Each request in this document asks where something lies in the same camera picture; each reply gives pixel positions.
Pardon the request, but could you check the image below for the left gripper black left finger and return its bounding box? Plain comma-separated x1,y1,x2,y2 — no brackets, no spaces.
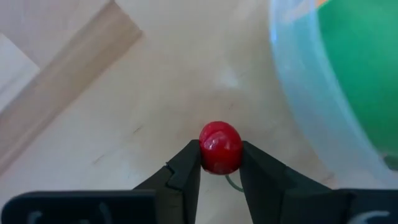
0,139,202,224

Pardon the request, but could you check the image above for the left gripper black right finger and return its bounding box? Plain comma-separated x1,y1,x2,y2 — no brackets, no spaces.
239,140,398,224

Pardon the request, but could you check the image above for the single red cherry with stem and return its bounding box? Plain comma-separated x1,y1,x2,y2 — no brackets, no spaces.
198,121,245,193

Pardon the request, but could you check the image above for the green toy corn husk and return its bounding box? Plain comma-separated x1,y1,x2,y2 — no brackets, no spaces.
317,0,398,156

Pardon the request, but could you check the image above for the clear plastic tupperware container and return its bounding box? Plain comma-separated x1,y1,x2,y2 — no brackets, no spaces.
269,0,398,189

